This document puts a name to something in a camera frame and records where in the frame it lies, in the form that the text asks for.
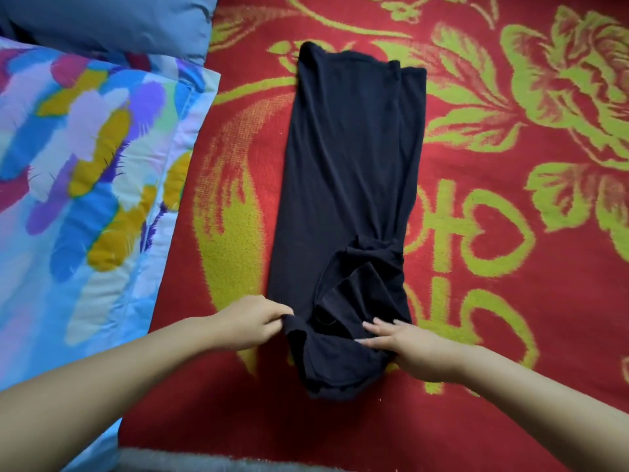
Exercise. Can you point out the person's left hand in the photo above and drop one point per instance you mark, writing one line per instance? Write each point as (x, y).
(251, 321)

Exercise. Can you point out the person's right hand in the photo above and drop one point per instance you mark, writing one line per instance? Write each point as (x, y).
(418, 347)

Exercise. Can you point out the black garment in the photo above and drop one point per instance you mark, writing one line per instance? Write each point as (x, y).
(344, 162)

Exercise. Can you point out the person's right forearm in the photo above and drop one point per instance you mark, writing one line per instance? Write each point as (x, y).
(550, 408)

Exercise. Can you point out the person's left forearm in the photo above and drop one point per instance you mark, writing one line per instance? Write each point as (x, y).
(88, 398)

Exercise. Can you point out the white bed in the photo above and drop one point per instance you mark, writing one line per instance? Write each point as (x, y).
(197, 462)

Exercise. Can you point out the red bedsheet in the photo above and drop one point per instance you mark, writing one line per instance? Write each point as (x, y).
(511, 368)

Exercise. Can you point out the colourful patterned pillow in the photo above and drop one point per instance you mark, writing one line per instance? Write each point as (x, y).
(79, 191)

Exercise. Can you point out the grey pillow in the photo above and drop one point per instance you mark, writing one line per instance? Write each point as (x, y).
(108, 19)

